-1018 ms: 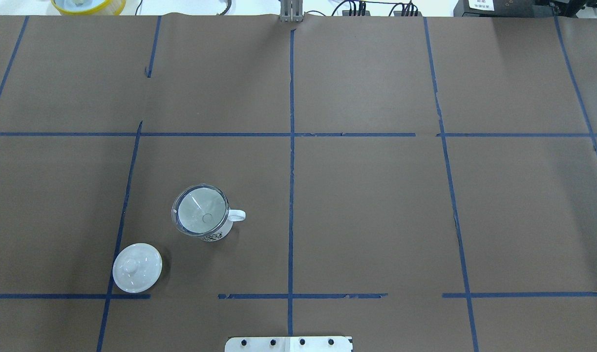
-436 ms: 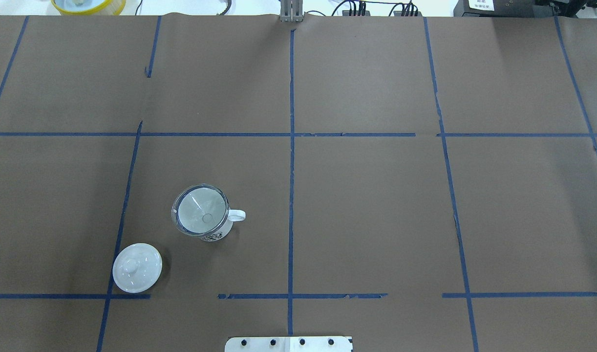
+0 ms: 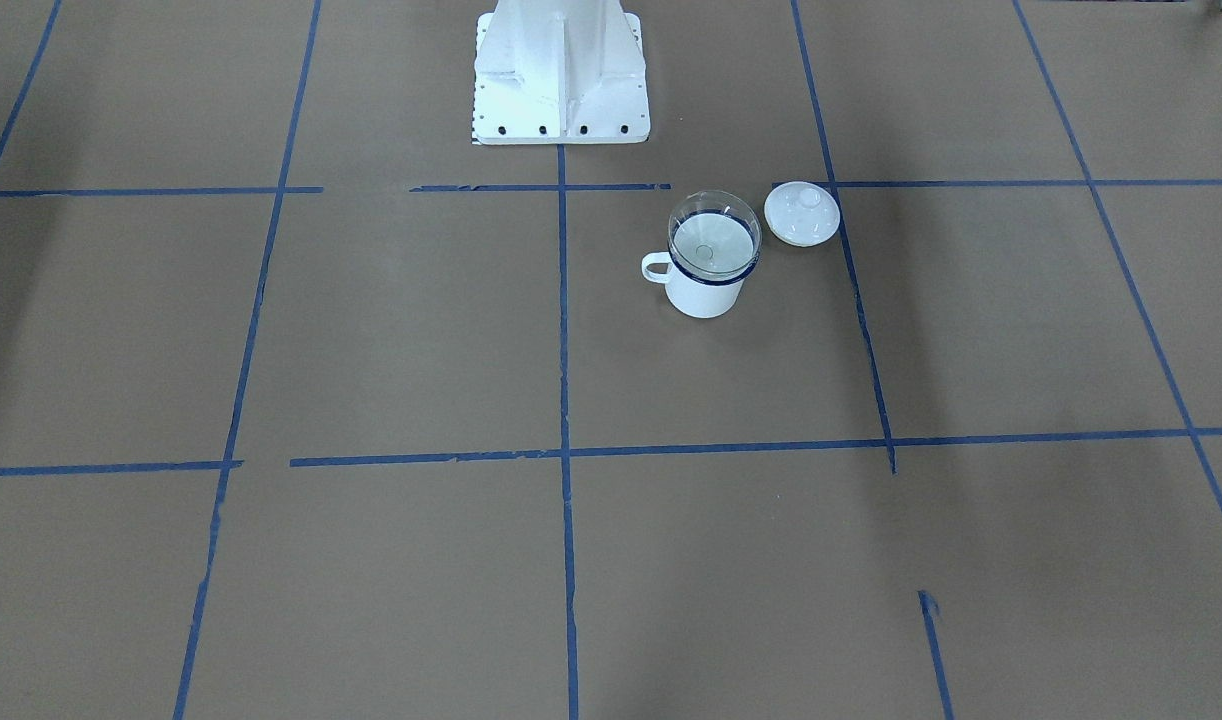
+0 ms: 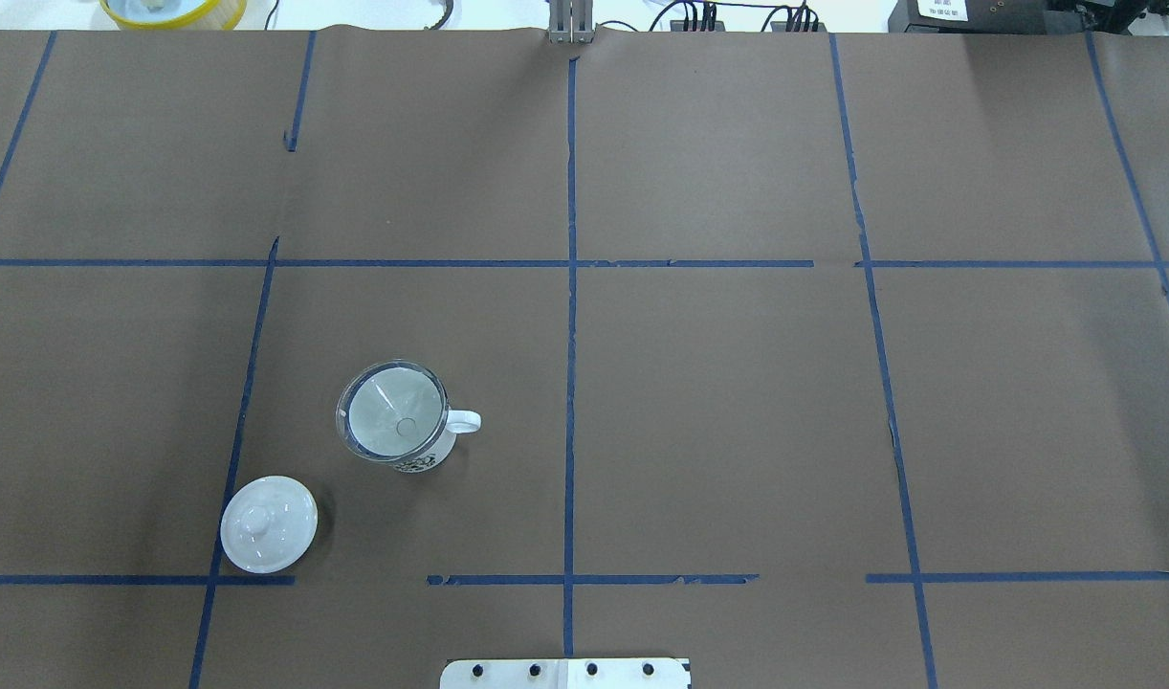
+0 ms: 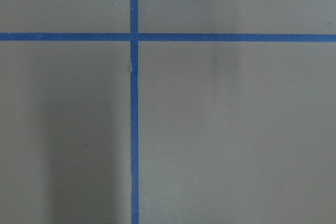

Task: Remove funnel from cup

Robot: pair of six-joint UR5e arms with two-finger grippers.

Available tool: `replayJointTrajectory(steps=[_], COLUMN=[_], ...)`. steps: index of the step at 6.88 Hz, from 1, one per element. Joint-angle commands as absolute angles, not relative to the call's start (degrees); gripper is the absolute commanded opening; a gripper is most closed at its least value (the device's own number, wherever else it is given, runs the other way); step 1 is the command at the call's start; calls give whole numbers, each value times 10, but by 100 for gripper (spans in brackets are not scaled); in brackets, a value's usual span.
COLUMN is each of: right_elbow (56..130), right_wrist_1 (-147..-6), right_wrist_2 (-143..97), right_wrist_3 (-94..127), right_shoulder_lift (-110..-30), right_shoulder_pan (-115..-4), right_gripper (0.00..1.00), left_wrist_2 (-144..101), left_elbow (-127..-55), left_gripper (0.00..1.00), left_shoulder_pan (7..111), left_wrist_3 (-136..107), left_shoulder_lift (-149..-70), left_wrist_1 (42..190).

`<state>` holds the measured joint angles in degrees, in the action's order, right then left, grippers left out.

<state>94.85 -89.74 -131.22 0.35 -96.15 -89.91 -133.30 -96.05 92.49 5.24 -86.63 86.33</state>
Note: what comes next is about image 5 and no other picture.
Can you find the blue tape strip crosswise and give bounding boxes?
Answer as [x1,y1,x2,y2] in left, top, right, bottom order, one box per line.
[1,33,335,42]

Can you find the blue tape strip lengthwise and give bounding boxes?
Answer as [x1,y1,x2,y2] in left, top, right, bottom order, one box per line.
[130,0,139,224]

